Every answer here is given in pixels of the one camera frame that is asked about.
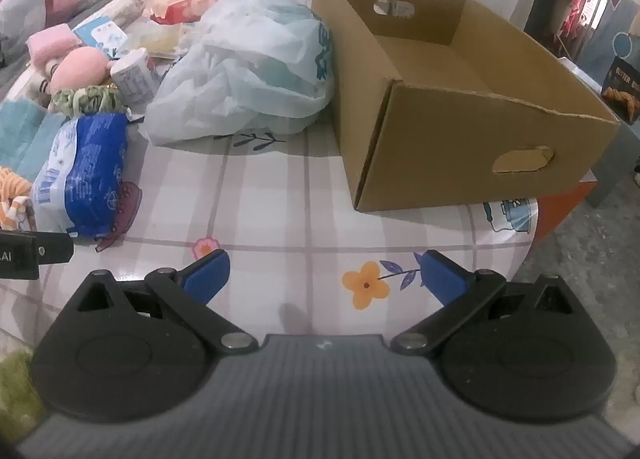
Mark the black snack box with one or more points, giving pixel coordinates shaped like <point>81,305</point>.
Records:
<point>622,89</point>

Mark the orange striped cloth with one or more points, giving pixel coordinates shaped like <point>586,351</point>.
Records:
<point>12,189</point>

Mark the pink plush toy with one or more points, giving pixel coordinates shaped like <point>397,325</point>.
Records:
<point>80,69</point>

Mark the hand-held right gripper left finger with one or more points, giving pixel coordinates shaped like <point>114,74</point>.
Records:
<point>207,276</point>

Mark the red tissue packet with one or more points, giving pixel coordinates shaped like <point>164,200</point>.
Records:
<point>185,6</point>

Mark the white plastic bag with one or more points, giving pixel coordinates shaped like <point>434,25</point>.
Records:
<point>240,69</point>

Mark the teal towel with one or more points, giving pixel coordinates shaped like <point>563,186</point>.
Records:
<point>25,134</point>

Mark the green rug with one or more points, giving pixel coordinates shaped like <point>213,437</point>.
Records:
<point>12,379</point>

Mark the orange stool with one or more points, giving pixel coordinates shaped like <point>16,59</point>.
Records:
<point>560,204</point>

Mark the blue tissue packet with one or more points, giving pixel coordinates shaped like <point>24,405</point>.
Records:
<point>85,174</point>

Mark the blue white packet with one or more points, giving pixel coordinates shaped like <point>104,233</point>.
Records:
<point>102,34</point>

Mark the yellow packet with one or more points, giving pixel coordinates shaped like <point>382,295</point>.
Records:
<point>160,41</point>

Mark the pink towel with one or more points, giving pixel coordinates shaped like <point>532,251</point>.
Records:
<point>50,41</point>

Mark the brown cardboard box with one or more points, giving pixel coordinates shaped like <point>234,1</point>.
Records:
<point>440,154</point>

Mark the floral plaid tablecloth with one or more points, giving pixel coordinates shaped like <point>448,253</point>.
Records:
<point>280,199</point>

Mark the grey star-print bed sheet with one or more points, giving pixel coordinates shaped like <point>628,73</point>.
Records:
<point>10,76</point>

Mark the green white knitted cloth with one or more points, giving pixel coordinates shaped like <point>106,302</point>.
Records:
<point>85,100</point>

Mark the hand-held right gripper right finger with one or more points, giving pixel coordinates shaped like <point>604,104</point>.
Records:
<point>442,279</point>

